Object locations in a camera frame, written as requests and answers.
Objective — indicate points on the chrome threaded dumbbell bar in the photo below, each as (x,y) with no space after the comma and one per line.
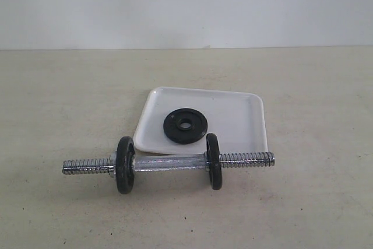
(171,162)

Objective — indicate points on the chrome star collar nut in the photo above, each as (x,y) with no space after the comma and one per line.
(112,165)

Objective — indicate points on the black plate with collar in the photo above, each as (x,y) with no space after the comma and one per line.
(124,174)

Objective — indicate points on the black weight plate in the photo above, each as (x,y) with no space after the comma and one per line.
(185,126)

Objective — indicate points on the white rectangular plastic tray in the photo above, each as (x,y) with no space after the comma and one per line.
(236,118)

